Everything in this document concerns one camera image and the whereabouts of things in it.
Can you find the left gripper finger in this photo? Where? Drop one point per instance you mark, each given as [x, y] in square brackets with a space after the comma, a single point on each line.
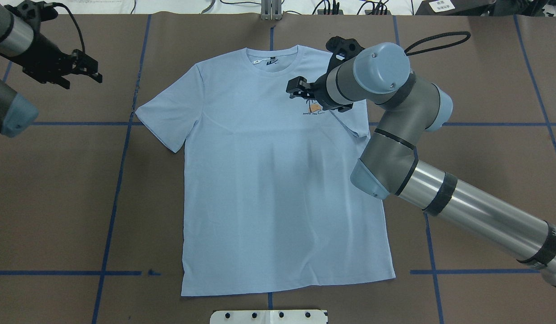
[82, 62]
[89, 72]

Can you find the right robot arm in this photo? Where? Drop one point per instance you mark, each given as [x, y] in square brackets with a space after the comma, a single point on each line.
[388, 165]

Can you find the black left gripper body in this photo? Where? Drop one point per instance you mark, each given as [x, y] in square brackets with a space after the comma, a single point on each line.
[42, 56]

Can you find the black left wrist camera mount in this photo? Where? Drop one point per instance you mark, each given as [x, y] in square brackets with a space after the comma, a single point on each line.
[31, 11]

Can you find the white label card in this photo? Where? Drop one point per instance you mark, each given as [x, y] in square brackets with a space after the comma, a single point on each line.
[441, 6]

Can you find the light blue t-shirt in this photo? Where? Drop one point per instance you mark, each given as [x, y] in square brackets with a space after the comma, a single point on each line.
[268, 201]

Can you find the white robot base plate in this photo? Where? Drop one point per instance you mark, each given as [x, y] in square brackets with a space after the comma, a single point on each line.
[302, 316]

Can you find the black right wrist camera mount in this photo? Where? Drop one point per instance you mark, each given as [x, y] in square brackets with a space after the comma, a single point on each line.
[343, 49]

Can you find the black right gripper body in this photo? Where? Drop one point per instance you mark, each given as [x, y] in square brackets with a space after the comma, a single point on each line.
[319, 90]

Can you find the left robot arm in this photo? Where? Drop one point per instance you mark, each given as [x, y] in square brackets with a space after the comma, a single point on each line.
[23, 44]

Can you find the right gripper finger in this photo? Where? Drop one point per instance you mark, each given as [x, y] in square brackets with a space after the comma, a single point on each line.
[306, 95]
[299, 85]

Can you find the aluminium frame post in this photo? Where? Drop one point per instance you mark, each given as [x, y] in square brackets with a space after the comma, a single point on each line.
[271, 10]

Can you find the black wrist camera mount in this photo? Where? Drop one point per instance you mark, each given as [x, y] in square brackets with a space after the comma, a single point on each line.
[343, 49]
[31, 11]

